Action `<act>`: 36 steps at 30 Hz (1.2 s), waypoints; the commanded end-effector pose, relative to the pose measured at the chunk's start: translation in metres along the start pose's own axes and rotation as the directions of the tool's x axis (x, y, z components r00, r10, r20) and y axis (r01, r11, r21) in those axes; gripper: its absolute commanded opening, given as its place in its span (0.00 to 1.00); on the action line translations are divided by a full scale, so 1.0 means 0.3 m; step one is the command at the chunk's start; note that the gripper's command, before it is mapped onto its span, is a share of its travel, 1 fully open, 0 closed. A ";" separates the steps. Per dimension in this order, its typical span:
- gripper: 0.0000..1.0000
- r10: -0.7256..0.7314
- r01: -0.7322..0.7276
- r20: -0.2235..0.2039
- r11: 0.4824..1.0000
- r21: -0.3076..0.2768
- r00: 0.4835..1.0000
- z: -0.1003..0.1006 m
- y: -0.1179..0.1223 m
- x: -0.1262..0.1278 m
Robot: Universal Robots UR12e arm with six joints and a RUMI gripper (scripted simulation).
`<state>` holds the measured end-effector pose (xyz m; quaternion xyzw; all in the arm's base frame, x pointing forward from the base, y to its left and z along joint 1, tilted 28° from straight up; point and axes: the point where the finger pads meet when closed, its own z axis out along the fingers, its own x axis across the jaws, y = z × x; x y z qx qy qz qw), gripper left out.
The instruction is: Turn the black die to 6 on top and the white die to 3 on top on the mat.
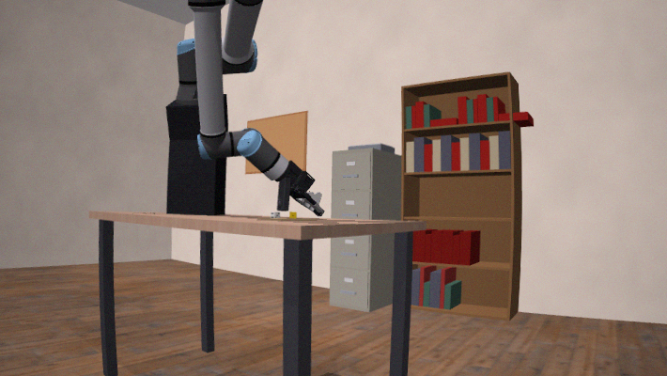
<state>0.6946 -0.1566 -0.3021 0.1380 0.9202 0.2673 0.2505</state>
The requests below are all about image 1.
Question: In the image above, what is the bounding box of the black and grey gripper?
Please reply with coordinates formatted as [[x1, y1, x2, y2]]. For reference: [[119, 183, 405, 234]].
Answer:
[[275, 161, 324, 213]]

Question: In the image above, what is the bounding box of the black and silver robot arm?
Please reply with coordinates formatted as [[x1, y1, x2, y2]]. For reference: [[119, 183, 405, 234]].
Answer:
[[176, 0, 288, 180]]

